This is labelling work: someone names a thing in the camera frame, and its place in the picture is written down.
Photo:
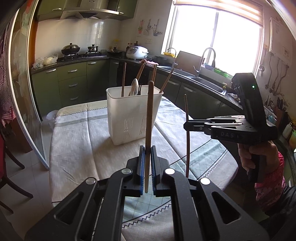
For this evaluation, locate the kitchen window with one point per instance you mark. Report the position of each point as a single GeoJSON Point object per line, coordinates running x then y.
{"type": "Point", "coordinates": [208, 30]}

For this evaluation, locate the pink cloth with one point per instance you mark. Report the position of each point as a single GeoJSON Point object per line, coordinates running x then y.
{"type": "Point", "coordinates": [149, 62]}

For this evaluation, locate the white wall poster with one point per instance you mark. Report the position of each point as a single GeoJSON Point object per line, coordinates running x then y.
{"type": "Point", "coordinates": [281, 39]}

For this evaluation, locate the white rice cooker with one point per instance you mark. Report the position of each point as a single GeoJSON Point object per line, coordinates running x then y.
{"type": "Point", "coordinates": [137, 52]}

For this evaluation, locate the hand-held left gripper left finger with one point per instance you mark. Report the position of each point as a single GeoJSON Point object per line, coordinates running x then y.
{"type": "Point", "coordinates": [141, 171]}

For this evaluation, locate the person's right hand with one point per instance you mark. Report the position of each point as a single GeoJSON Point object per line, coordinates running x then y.
{"type": "Point", "coordinates": [271, 157]}

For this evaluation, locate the small soap bottle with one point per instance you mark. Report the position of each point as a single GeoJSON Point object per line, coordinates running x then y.
{"type": "Point", "coordinates": [224, 86]}

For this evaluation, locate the pale patterned tablecloth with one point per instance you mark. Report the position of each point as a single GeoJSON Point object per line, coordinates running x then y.
{"type": "Point", "coordinates": [76, 139]}

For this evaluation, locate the dark sauce bottles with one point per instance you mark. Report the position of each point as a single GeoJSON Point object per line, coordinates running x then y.
{"type": "Point", "coordinates": [131, 46]}

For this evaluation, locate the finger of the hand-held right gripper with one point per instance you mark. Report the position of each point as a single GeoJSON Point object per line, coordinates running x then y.
{"type": "Point", "coordinates": [196, 126]}

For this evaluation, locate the clear plastic bag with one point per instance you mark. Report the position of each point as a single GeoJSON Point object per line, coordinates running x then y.
{"type": "Point", "coordinates": [46, 61]}

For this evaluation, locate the hanging metal ladles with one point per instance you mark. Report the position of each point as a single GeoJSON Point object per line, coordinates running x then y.
{"type": "Point", "coordinates": [274, 74]}

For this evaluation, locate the wooden knife block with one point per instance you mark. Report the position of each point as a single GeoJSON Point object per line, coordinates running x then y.
{"type": "Point", "coordinates": [281, 111]}

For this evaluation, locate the black gas stove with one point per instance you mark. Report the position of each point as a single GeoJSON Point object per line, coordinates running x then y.
{"type": "Point", "coordinates": [83, 56]}

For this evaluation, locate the light wooden chopstick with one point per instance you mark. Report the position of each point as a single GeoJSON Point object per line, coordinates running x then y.
{"type": "Point", "coordinates": [149, 115]}

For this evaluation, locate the green lower kitchen cabinets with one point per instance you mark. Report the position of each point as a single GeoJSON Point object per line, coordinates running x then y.
{"type": "Point", "coordinates": [71, 78]}

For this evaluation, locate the green plastic tray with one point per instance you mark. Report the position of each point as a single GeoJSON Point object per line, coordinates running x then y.
{"type": "Point", "coordinates": [223, 73]}

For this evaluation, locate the brown cutting board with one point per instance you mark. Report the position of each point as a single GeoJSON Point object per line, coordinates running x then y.
{"type": "Point", "coordinates": [188, 59]}

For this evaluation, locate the red patterned chopstick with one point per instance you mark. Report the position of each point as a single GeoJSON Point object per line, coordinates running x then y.
{"type": "Point", "coordinates": [153, 74]}

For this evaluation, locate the small steel pot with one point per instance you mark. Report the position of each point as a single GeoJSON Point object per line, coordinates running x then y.
{"type": "Point", "coordinates": [93, 48]}

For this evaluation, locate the small steel faucet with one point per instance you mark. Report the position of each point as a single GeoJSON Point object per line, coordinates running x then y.
{"type": "Point", "coordinates": [172, 58]}

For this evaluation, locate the dark utensil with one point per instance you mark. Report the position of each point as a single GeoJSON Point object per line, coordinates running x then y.
{"type": "Point", "coordinates": [140, 89]}

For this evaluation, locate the floral sliding glass door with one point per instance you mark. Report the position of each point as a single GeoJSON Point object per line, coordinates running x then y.
{"type": "Point", "coordinates": [25, 92]}

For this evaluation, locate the black wok with lid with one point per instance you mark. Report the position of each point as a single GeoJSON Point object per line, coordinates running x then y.
{"type": "Point", "coordinates": [70, 49]}

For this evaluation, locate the steel kitchen sink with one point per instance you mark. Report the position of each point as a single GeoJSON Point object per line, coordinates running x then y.
{"type": "Point", "coordinates": [208, 83]}

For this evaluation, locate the yellow dish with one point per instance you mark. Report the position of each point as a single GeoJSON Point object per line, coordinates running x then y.
{"type": "Point", "coordinates": [169, 54]}

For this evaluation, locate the checkered cloth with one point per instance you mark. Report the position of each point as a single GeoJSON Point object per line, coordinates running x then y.
{"type": "Point", "coordinates": [5, 69]}

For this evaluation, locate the dark reddish brown chopstick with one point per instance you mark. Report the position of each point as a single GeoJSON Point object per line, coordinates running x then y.
{"type": "Point", "coordinates": [189, 148]}

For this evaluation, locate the person's dark clothing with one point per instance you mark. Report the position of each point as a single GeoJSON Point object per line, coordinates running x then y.
{"type": "Point", "coordinates": [284, 220]}

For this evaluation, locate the dark wooden chair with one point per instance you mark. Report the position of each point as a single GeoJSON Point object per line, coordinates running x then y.
{"type": "Point", "coordinates": [13, 176]}

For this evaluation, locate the white plastic utensil holder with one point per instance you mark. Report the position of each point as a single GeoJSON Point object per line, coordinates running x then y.
{"type": "Point", "coordinates": [120, 109]}

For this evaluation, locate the light brown chopstick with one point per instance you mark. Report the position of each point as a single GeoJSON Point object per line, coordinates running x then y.
{"type": "Point", "coordinates": [166, 81]}
{"type": "Point", "coordinates": [140, 71]}

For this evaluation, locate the black frying pan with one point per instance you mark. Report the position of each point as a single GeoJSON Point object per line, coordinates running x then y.
{"type": "Point", "coordinates": [116, 52]}

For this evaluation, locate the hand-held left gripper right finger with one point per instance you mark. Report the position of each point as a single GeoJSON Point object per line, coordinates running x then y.
{"type": "Point", "coordinates": [154, 176]}

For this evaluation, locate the person's right forearm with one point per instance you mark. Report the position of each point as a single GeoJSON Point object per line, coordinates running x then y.
{"type": "Point", "coordinates": [270, 192]}

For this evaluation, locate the dark kitchen countertop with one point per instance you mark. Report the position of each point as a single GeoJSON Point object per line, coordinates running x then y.
{"type": "Point", "coordinates": [101, 57]}

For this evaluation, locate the steel range hood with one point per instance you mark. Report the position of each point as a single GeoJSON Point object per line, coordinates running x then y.
{"type": "Point", "coordinates": [90, 11]}

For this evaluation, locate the white plastic bin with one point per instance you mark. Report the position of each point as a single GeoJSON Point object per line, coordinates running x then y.
{"type": "Point", "coordinates": [51, 119]}

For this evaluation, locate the tall steel faucet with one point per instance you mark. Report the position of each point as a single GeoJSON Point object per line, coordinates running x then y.
{"type": "Point", "coordinates": [203, 58]}

